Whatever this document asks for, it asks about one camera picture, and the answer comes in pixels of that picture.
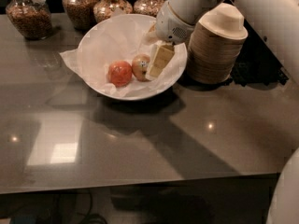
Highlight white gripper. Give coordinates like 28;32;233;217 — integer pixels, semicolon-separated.
141;0;194;80

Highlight yellow-red apple with sticker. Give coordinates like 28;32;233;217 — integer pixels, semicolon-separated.
132;54;150;82

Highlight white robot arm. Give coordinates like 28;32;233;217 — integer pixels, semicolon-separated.
149;0;299;224

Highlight large white bowl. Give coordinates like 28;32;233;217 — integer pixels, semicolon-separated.
75;13;189;102

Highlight red apple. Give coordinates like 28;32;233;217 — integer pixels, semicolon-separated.
107;61;133;87

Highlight white paper liner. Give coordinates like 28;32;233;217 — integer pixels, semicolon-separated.
59;8;187;98

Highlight glass jar of cereal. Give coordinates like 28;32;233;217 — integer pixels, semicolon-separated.
62;0;99;31
134;0;165;17
93;0;133;23
6;0;52;40

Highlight front stack of paper bowls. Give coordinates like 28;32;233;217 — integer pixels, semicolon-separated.
186;3;248;85

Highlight black condiment organizer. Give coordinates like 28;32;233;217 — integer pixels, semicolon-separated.
231;21;289;86

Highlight left glass jar of cereal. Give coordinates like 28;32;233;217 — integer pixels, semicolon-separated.
6;0;52;40

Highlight black cables under table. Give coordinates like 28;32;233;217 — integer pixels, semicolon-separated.
46;189;108;224

